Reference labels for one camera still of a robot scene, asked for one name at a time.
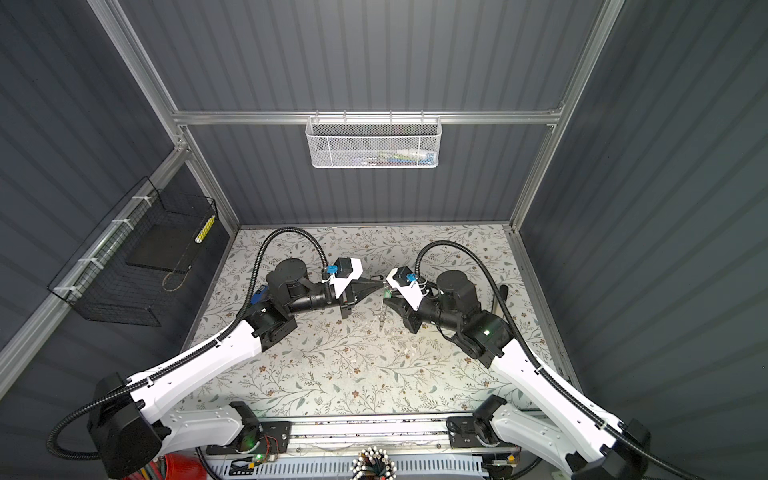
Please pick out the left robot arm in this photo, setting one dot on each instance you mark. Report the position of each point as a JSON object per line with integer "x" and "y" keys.
{"x": 125, "y": 426}

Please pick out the black wire basket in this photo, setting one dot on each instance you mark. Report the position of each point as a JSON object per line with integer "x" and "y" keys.
{"x": 135, "y": 271}

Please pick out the bundle of markers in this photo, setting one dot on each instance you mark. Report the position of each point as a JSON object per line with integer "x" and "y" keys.
{"x": 373, "y": 463}

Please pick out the blue stapler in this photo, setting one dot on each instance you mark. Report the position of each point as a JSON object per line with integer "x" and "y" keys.
{"x": 260, "y": 294}

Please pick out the red pencil cup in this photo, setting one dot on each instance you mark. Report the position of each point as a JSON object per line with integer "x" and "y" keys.
{"x": 174, "y": 467}

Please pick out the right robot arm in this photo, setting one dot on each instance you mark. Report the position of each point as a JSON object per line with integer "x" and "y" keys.
{"x": 577, "y": 436}

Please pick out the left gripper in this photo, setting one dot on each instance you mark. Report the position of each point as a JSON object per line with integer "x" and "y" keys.
{"x": 358, "y": 292}

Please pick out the white wire basket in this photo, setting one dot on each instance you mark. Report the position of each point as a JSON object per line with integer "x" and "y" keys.
{"x": 374, "y": 143}

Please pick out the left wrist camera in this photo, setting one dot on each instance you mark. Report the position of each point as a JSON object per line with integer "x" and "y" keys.
{"x": 342, "y": 273}

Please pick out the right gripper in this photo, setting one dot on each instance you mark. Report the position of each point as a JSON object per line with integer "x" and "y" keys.
{"x": 401, "y": 305}

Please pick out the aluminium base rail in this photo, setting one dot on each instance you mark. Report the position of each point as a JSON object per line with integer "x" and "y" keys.
{"x": 451, "y": 432}

